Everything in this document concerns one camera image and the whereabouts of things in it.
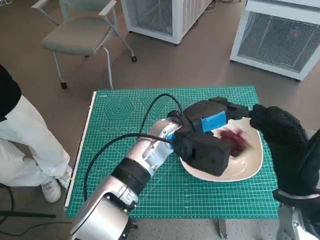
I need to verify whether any white mesh cabinet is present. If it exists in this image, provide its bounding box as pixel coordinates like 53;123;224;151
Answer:
229;0;320;82
120;0;213;47

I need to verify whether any thin black floor cable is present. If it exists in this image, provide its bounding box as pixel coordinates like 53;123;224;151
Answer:
0;219;74;236

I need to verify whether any black left hand blue tape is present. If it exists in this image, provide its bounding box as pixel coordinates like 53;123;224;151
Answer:
183;96;251;135

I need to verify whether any grey chair white frame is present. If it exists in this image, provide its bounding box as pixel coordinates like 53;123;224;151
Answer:
31;0;139;90

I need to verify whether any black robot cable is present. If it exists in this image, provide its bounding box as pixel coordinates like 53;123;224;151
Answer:
83;133;176;201
138;93;195;137

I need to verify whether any white plate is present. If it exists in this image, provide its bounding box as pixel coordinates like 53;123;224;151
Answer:
179;117;265;182

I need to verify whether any green cutting mat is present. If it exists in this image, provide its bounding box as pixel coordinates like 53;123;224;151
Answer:
65;85;280;220

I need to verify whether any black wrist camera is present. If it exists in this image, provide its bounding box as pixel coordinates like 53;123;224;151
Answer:
306;128;320;191
173;132;231;177

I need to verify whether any black stand base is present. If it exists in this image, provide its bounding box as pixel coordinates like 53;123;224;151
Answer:
0;210;57;219

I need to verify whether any red toy grape bunch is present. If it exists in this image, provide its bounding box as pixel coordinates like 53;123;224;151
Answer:
219;126;254;159

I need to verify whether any metal table bracket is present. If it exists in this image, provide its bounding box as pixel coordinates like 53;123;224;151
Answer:
216;219;229;240

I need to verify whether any person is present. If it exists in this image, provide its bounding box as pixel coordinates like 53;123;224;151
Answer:
0;63;75;204

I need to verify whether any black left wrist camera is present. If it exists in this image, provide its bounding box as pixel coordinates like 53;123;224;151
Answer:
173;132;231;177

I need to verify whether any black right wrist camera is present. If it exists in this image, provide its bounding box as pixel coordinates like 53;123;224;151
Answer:
306;128;320;191

